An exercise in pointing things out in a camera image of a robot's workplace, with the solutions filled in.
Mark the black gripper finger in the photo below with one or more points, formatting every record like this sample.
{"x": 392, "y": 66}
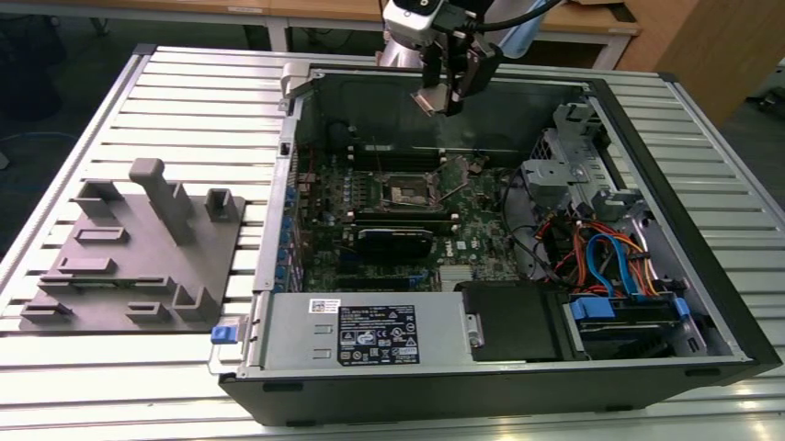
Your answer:
{"x": 457, "y": 78}
{"x": 433, "y": 69}

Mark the silver CPU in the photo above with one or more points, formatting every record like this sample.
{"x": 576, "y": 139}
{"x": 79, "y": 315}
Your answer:
{"x": 428, "y": 99}

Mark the blue case latch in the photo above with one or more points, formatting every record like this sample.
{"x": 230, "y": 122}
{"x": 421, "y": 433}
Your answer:
{"x": 222, "y": 334}

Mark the black plastic drive shroud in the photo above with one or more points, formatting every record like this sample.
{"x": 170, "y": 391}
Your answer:
{"x": 516, "y": 321}

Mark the wooden desk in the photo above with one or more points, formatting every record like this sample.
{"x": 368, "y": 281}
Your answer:
{"x": 608, "y": 23}

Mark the black PC case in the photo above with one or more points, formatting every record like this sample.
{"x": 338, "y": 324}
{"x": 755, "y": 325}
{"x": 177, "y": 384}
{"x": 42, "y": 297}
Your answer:
{"x": 429, "y": 399}

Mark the black graphics card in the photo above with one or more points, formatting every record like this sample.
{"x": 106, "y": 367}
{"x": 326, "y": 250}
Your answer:
{"x": 393, "y": 243}

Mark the green motherboard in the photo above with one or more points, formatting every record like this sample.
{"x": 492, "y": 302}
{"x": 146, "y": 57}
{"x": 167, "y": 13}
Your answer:
{"x": 485, "y": 229}

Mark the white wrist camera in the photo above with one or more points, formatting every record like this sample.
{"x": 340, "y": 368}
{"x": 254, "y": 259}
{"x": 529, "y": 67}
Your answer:
{"x": 412, "y": 18}

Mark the grey parts rack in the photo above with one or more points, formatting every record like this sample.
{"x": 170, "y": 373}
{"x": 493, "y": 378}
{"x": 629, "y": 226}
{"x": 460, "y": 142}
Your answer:
{"x": 141, "y": 257}

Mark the black RAM slot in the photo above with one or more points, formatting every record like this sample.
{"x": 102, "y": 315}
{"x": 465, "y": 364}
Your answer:
{"x": 398, "y": 211}
{"x": 398, "y": 215}
{"x": 398, "y": 224}
{"x": 398, "y": 220}

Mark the silver power supply unit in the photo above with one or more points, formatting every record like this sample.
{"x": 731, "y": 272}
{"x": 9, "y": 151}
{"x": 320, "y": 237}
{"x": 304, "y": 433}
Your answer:
{"x": 294, "y": 331}

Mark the hard disk in blue carrier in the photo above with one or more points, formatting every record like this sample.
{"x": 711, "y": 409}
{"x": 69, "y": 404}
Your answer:
{"x": 592, "y": 308}

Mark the wooden cabinet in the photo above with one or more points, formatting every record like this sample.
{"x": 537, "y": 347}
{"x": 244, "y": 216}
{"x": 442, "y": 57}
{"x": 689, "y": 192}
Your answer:
{"x": 724, "y": 46}

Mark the CPU socket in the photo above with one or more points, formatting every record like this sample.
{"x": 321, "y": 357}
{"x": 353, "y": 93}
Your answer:
{"x": 405, "y": 188}

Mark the grey metal disk bay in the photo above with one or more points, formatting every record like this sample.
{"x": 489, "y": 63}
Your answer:
{"x": 547, "y": 177}

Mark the silver chipset heatsink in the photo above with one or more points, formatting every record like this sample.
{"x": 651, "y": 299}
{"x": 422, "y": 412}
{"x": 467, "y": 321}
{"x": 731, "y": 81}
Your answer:
{"x": 457, "y": 273}

